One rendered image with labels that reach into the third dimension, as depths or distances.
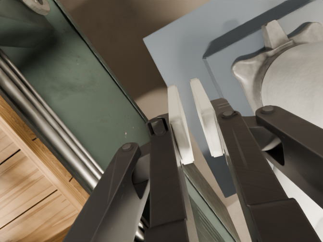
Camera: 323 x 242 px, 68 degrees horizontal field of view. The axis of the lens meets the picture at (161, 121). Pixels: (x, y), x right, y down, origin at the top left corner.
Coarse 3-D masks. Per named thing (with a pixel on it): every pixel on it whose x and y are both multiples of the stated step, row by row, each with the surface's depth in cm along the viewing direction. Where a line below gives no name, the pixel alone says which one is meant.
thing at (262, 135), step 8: (216, 104) 15; (224, 104) 15; (216, 112) 14; (248, 120) 12; (256, 128) 12; (264, 128) 11; (256, 136) 12; (264, 136) 12; (272, 136) 11; (264, 144) 12; (272, 144) 12; (280, 144) 12
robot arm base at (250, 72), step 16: (272, 32) 43; (304, 32) 44; (320, 32) 44; (272, 48) 43; (288, 48) 41; (240, 64) 46; (256, 64) 45; (240, 80) 47; (256, 80) 45; (256, 96) 45
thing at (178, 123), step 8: (168, 88) 19; (176, 88) 18; (168, 96) 17; (176, 96) 17; (168, 104) 16; (176, 104) 15; (176, 112) 14; (176, 120) 13; (184, 120) 16; (176, 128) 13; (184, 128) 13; (176, 136) 13; (184, 136) 13; (176, 144) 14; (184, 144) 14; (184, 152) 14; (192, 152) 15; (184, 160) 14; (192, 160) 14
